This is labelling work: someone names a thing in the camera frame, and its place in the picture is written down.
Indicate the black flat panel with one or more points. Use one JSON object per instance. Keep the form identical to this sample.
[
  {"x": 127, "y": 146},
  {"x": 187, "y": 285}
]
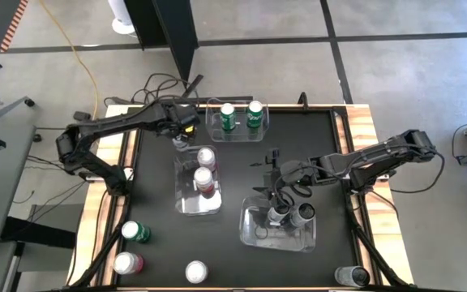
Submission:
[{"x": 35, "y": 233}]

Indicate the white red Spindrift can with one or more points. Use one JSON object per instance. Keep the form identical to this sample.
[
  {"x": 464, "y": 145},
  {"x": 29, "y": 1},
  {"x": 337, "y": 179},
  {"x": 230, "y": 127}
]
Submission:
[
  {"x": 196, "y": 271},
  {"x": 206, "y": 156},
  {"x": 203, "y": 177},
  {"x": 123, "y": 263}
]

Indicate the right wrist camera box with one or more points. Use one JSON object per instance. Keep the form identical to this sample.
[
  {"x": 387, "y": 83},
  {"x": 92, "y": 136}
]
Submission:
[{"x": 294, "y": 170}]

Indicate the clear plastic storage bin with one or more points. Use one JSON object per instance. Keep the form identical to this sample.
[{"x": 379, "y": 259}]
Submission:
[
  {"x": 239, "y": 134},
  {"x": 278, "y": 241},
  {"x": 197, "y": 204}
]

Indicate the grey desk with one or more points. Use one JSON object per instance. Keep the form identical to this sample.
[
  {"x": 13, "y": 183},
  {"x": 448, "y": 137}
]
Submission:
[{"x": 2, "y": 190}]

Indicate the black rig frame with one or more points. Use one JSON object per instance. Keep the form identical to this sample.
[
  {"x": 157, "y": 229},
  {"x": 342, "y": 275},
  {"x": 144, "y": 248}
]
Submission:
[{"x": 95, "y": 259}]

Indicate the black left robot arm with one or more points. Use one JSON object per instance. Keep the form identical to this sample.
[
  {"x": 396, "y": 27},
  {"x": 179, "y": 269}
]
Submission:
[{"x": 108, "y": 121}]

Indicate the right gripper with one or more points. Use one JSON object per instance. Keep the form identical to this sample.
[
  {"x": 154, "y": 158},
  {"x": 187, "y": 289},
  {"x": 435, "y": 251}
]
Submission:
[{"x": 314, "y": 174}]

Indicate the white cylindrical stand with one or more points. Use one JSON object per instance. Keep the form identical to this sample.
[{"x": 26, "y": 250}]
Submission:
[{"x": 121, "y": 16}]

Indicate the green Sprite can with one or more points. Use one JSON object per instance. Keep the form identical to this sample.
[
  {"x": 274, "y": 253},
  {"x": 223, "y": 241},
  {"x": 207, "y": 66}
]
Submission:
[
  {"x": 228, "y": 111},
  {"x": 254, "y": 109},
  {"x": 130, "y": 230}
]

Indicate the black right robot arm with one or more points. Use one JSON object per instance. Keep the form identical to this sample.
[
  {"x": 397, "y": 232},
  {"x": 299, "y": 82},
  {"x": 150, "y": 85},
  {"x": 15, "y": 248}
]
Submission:
[{"x": 379, "y": 156}]

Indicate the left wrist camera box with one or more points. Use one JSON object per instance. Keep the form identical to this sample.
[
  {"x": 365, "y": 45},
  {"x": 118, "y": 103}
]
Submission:
[{"x": 188, "y": 117}]

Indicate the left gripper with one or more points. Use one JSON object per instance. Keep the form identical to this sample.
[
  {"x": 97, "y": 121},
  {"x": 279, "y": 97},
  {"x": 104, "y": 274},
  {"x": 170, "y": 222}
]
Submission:
[{"x": 168, "y": 117}]

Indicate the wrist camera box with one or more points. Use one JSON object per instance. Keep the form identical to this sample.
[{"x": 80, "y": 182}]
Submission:
[
  {"x": 188, "y": 117},
  {"x": 294, "y": 170}
]

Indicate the black partition panel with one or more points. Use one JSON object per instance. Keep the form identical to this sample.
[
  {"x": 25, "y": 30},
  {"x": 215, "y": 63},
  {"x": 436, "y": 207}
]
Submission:
[{"x": 156, "y": 24}]

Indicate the black power strip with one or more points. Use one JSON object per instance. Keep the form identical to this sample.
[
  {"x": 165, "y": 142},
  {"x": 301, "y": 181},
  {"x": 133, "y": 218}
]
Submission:
[{"x": 229, "y": 97}]

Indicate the black power adapter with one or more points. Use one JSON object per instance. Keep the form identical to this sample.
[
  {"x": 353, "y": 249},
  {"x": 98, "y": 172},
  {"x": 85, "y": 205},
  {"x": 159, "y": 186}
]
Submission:
[{"x": 82, "y": 116}]

